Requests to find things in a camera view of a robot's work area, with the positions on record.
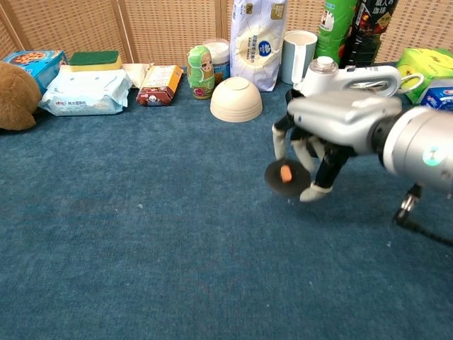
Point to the green yellow sponge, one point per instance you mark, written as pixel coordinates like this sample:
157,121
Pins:
93,60

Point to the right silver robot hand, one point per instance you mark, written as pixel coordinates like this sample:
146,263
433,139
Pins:
336,117

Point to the wicker folding screen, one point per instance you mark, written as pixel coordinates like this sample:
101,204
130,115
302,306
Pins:
159,28

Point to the blue cookie box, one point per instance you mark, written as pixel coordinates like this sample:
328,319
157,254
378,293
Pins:
35,63

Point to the white lidded jar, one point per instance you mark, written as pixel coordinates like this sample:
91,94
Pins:
219,53

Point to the light blue wet wipes pack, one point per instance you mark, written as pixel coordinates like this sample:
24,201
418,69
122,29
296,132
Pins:
85,92

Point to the green tissue pack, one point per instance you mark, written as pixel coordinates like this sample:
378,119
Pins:
424,60

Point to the light blue white mug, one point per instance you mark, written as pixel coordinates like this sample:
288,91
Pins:
295,56

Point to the brown plush toy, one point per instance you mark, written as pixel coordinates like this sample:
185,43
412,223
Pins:
16,95

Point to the blue table cloth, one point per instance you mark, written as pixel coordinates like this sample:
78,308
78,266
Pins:
141,230

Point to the white paper bag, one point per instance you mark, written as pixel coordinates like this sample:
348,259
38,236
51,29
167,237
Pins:
256,46

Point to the green chip can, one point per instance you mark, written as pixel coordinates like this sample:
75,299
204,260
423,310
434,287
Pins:
329,35

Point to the white handheld garment steamer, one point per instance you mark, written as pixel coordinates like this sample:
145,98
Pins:
325,78

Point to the black cast iron teapot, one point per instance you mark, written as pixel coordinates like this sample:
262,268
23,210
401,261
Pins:
288,96

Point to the blue white toothpaste box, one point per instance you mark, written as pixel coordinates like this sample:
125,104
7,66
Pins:
439,99

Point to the white plastic pack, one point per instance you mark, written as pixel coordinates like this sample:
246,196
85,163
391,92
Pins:
136,72

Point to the brown orange snack box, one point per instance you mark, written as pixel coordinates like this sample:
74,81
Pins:
159,85

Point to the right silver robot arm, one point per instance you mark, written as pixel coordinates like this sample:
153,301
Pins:
417,141

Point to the dark coffee drink bottle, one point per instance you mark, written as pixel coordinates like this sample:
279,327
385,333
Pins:
368,35

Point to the cream ceramic bowl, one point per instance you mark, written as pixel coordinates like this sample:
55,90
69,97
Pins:
235,102

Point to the black lid orange knob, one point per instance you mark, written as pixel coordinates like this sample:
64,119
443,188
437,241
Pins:
274,177

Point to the green matryoshka doll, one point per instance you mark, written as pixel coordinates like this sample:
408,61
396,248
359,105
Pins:
200,71

